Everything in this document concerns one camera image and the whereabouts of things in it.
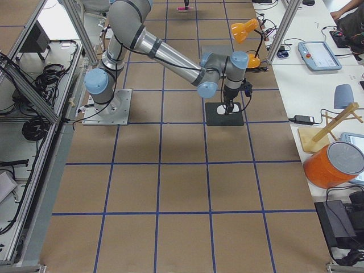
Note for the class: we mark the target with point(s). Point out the teach pendant tablet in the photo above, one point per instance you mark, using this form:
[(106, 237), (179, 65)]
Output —
[(318, 56)]

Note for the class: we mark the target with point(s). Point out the orange desk lamp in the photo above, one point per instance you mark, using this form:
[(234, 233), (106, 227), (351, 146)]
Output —
[(240, 32)]

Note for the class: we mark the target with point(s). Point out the white computer mouse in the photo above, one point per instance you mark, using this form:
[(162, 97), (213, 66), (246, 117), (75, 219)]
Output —
[(222, 111)]

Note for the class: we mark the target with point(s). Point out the black mousepad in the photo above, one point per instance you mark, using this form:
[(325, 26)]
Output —
[(214, 119)]

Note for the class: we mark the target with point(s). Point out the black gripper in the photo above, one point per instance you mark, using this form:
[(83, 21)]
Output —
[(229, 94)]

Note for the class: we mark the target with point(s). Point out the orange cylindrical container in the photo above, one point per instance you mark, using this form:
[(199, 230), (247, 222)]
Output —
[(326, 168)]

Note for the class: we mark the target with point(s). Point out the black power adapter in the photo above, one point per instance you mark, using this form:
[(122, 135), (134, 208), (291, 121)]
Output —
[(303, 120)]

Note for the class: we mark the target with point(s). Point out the wooden stand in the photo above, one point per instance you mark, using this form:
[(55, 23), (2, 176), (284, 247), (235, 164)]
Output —
[(314, 138)]

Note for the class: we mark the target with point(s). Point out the aluminium frame post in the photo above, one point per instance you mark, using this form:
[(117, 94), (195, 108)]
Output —
[(285, 23)]

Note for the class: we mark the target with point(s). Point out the pink marker pen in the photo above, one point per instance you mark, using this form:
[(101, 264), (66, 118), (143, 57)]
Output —
[(184, 9)]

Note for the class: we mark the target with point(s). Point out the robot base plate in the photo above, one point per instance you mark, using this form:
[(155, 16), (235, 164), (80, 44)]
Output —
[(116, 113)]

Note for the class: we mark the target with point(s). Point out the grey chair back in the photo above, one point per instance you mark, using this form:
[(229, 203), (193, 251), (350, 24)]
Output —
[(343, 96)]

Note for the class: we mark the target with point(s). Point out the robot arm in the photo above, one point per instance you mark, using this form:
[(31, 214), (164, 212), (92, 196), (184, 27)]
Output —
[(126, 19)]

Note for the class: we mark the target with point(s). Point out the silver laptop notebook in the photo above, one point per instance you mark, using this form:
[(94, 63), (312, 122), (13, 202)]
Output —
[(207, 50)]

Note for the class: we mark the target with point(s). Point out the black box device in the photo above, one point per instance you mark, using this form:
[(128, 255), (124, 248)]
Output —
[(335, 223)]

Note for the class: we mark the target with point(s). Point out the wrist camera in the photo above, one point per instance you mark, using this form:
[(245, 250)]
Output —
[(247, 87)]

